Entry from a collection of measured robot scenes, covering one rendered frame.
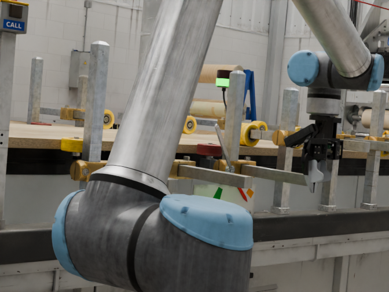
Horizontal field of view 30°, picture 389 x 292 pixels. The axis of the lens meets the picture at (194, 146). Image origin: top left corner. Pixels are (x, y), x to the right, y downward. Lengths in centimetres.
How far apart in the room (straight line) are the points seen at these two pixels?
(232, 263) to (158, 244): 12
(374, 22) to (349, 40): 332
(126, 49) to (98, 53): 913
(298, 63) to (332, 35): 27
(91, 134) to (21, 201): 30
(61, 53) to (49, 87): 51
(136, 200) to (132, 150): 9
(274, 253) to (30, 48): 791
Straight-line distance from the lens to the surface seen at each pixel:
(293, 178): 205
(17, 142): 195
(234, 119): 215
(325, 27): 159
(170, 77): 127
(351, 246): 274
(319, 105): 197
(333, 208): 257
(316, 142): 198
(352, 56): 171
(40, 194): 203
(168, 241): 111
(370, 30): 495
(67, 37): 1035
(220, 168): 215
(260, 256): 236
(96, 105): 184
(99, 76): 184
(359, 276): 324
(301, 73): 186
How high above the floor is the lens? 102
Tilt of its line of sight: 3 degrees down
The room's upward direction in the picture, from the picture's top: 5 degrees clockwise
